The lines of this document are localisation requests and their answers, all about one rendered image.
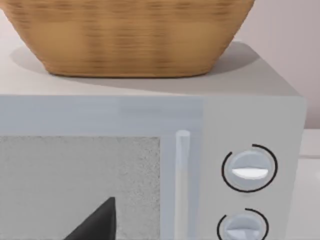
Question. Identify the pale blue microwave door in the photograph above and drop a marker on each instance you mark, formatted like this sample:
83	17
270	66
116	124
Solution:
87	117

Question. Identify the pale microwave oven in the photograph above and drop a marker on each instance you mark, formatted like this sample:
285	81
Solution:
250	120

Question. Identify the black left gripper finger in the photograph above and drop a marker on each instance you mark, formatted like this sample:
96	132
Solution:
100	222

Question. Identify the pale round microwave knob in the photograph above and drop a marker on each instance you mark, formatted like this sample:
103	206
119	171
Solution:
243	228
250	168

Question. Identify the woven brown basket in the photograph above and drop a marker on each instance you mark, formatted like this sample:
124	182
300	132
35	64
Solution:
130	37

